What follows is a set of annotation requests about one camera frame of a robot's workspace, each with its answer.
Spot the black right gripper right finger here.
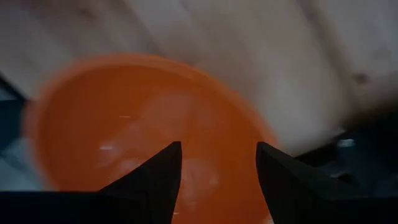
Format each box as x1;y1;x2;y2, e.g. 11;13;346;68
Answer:
256;141;368;224

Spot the orange plastic bowl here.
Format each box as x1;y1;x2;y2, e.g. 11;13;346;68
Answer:
23;53;280;224

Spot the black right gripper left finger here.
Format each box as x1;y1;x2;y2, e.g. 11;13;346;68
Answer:
99;141;183;224

